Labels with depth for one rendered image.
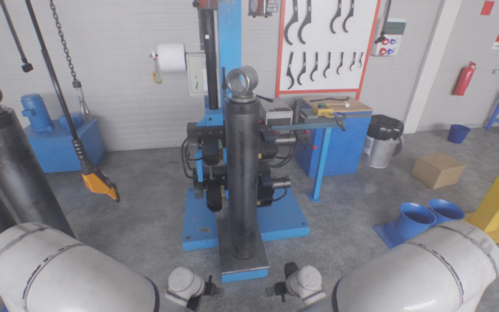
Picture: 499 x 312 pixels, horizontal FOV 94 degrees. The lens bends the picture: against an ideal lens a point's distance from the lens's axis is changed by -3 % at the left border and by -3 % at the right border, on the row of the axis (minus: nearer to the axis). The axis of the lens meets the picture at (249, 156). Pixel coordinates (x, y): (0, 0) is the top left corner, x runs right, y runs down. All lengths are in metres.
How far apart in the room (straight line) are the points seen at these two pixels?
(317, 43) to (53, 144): 3.82
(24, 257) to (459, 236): 0.70
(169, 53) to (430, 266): 2.44
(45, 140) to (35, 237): 3.32
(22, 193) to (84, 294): 1.47
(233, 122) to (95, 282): 1.14
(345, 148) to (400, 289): 3.02
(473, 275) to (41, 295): 0.63
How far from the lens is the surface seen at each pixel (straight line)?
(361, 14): 4.34
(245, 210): 1.78
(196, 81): 2.61
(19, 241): 0.55
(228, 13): 2.14
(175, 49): 2.57
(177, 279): 0.99
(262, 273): 2.22
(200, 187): 2.29
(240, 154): 1.50
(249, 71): 1.41
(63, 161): 3.90
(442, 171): 3.83
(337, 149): 3.36
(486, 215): 3.44
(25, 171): 1.82
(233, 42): 2.15
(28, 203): 1.91
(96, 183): 1.57
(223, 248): 2.26
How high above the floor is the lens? 1.89
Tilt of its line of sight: 30 degrees down
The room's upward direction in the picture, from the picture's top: 1 degrees clockwise
